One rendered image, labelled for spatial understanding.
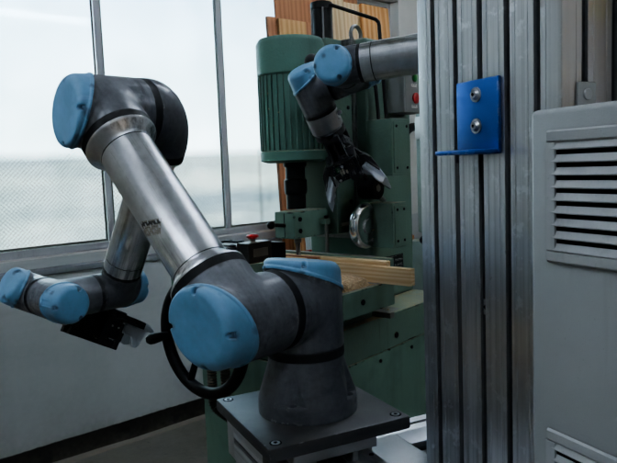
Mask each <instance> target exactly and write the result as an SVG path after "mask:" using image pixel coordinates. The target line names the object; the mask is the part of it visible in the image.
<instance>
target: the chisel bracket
mask: <svg viewBox="0 0 617 463"><path fill-rule="evenodd" d="M324 215H328V211H327V209H321V208H306V209H291V210H283V211H276V212H275V223H284V224H285V225H286V226H285V228H279V227H275V238H277V239H294V240H295V243H301V238H307V237H312V236H318V235H323V234H325V227H324V226H325V225H324V224H320V219H323V218H324Z"/></svg>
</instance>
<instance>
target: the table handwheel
mask: <svg viewBox="0 0 617 463"><path fill-rule="evenodd" d="M172 287H173V286H171V287H170V289H169V290H168V292H167V294H166V296H165V299H164V302H163V307H162V314H161V332H168V333H169V334H170V337H169V338H168V339H165V340H163V348H164V352H165V354H166V357H167V359H168V362H169V364H170V366H171V368H172V370H173V372H174V373H175V375H176V376H177V377H178V379H179V380H180V381H181V383H182V384H183V385H184V386H185V387H186V388H187V389H188V390H190V391H191V392H192V393H194V394H196V395H197V396H198V397H201V398H203V399H207V400H217V399H221V398H226V397H228V396H230V395H231V394H232V393H233V392H234V391H235V390H236V389H237V388H238V387H239V386H240V385H241V383H242V381H243V379H244V377H245V374H246V372H247V368H248V365H249V364H247V365H245V366H243V367H237V368H234V369H233V372H232V374H231V376H230V378H229V379H228V380H227V381H226V382H225V383H224V384H223V385H221V386H219V387H214V388H213V387H208V386H205V385H203V384H201V383H200V382H198V381H197V380H196V379H195V377H196V371H197V368H198V367H197V366H195V365H194V364H193V363H192V365H191V367H190V371H189V372H188V371H187V369H186V368H185V366H184V364H183V362H182V360H181V358H180V356H179V355H178V352H177V349H176V346H175V342H174V339H173V336H172V333H171V328H173V326H172V324H171V323H169V308H170V304H171V301H172V300H171V296H170V294H171V289H172Z"/></svg>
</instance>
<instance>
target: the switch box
mask: <svg viewBox="0 0 617 463"><path fill-rule="evenodd" d="M416 75H417V81H416V83H413V82H412V79H411V76H412V75H407V76H401V77H396V78H390V79H386V89H387V112H388V114H394V115H414V114H420V101H419V103H418V104H415V103H414V102H413V100H412V96H413V94H414V93H418V94H419V75H418V74H416ZM411 84H417V87H412V86H411ZM419 95H420V94H419ZM411 105H418V108H412V107H411Z"/></svg>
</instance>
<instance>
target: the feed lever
mask: <svg viewBox="0 0 617 463"><path fill-rule="evenodd" d="M315 56H316V54H313V53H311V54H309V55H307V56H306V58H305V61H304V62H305V63H307V62H314V58H315ZM357 193H358V195H359V197H360V198H361V199H378V200H379V201H380V202H387V200H386V199H385V198H384V197H383V194H384V185H383V184H382V183H380V182H378V181H377V180H375V179H374V177H373V176H368V175H366V174H364V175H362V177H361V178H360V180H359V181H358V184H357Z"/></svg>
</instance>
